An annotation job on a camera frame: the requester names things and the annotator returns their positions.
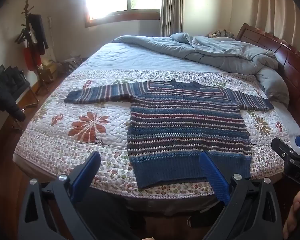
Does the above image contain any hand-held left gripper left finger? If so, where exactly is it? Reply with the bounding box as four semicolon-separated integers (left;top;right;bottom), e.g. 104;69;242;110
19;151;101;240

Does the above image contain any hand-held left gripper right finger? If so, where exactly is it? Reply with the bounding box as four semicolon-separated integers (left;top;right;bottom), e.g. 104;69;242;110
199;151;283;240

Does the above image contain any blue striped knit sweater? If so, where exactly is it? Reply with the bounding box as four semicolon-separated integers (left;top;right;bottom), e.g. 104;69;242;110
64;79;274;190

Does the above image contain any pile of clothes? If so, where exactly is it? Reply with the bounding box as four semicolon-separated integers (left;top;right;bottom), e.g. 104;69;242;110
206;29;236;39

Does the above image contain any person's right hand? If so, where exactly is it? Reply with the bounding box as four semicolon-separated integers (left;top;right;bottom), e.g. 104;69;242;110
282;189;300;233

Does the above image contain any floral quilted bedspread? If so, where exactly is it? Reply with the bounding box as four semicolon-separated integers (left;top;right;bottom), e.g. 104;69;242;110
12;41;300;200

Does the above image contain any dark wooden headboard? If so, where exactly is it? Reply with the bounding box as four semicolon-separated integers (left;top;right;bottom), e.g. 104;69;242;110
236;23;300;140

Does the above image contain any light blue duvet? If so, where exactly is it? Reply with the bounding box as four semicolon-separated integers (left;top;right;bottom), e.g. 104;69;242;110
111;32;290;107

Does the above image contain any black equipment case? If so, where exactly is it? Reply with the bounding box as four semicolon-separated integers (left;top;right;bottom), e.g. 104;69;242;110
0;66;27;123

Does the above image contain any red hanging garment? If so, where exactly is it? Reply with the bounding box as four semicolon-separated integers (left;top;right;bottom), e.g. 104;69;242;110
23;46;42;72

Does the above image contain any white curtain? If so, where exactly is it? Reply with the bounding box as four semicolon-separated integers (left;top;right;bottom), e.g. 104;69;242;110
250;0;300;60

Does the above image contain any black hanging garment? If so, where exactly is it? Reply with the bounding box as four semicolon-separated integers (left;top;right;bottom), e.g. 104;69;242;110
28;14;49;55

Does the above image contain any wooden coat rack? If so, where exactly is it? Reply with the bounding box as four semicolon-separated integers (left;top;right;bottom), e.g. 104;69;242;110
15;0;53;95

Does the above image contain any grey curtain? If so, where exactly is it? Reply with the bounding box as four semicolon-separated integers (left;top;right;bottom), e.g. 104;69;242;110
160;0;184;38

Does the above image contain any metal frame chair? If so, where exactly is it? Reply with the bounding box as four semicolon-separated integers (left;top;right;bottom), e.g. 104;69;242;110
0;64;39;130

